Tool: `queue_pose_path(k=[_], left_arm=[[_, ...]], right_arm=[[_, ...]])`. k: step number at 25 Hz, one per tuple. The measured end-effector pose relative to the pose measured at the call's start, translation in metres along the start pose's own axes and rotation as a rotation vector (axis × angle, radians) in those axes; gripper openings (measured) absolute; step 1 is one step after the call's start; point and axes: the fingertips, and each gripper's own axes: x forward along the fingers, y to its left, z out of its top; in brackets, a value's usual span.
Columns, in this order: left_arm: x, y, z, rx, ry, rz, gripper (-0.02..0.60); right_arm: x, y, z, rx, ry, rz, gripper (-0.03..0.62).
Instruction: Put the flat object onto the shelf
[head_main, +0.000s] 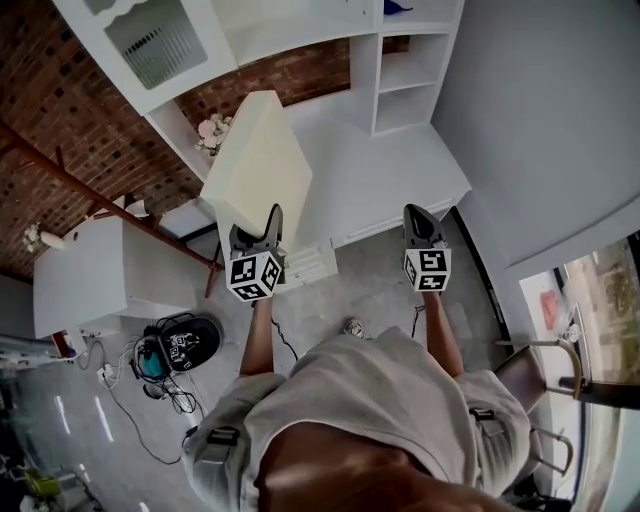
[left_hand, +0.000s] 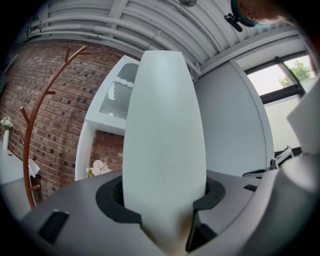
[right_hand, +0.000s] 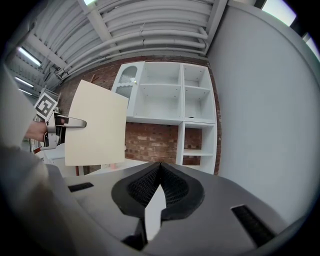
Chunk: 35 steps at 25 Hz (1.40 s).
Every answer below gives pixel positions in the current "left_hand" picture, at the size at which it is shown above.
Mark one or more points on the round ceiling fixture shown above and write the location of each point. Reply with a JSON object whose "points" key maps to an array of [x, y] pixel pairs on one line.
{"points": [[187, 2]]}

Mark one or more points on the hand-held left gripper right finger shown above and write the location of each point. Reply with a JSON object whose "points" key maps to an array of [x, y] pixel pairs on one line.
{"points": [[215, 195]]}

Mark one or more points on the ribbed glass cabinet door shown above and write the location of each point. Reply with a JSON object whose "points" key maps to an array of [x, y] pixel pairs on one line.
{"points": [[117, 100]]}

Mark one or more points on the brown wooden coat rack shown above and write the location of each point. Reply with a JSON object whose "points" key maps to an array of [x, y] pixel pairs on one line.
{"points": [[25, 160]]}

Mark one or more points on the white desk with drawers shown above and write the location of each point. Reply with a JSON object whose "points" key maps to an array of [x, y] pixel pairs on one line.
{"points": [[11, 170]]}

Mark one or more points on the white vase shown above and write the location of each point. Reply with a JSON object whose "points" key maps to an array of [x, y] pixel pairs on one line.
{"points": [[6, 140]]}

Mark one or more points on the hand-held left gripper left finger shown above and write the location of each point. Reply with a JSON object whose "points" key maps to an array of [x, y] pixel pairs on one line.
{"points": [[107, 202]]}

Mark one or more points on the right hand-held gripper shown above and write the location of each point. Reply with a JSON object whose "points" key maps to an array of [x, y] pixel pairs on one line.
{"points": [[282, 157]]}

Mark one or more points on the person's head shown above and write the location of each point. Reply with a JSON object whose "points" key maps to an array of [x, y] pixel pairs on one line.
{"points": [[265, 11]]}

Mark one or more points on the white shelving cabinet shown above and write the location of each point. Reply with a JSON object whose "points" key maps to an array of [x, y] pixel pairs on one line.
{"points": [[83, 150]]}

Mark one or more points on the white flower bunch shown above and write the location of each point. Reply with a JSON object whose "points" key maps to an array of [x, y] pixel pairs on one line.
{"points": [[6, 123]]}

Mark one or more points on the white ceiling pipe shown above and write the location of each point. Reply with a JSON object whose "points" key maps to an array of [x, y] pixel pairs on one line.
{"points": [[100, 22], [100, 35]]}

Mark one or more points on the black-framed window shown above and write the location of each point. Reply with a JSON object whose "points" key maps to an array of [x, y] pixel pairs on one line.
{"points": [[280, 120]]}

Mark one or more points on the pale pink flower bouquet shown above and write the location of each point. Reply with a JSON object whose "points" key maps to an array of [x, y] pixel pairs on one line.
{"points": [[100, 167]]}

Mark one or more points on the black head-mounted camera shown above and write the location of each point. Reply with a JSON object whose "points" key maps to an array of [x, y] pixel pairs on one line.
{"points": [[233, 22]]}

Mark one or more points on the white hanging tag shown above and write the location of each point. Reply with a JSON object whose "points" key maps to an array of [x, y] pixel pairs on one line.
{"points": [[33, 168]]}

